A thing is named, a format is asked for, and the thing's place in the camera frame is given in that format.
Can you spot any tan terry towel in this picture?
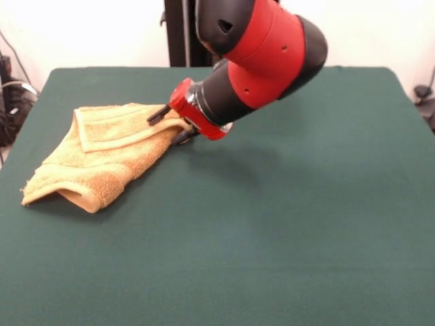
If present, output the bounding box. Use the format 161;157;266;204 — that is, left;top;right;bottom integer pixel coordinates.
20;103;194;215

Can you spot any black robot pedestal stand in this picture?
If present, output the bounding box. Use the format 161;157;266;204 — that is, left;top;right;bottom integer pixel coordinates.
159;0;218;68

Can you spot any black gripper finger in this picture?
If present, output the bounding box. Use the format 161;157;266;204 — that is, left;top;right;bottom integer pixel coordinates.
146;104;171;126
173;127;199;146

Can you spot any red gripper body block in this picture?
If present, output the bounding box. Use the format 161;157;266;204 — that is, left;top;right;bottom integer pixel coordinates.
168;77;235;141

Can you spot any dark green table cloth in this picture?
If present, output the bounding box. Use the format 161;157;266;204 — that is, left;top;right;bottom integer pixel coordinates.
0;67;435;326

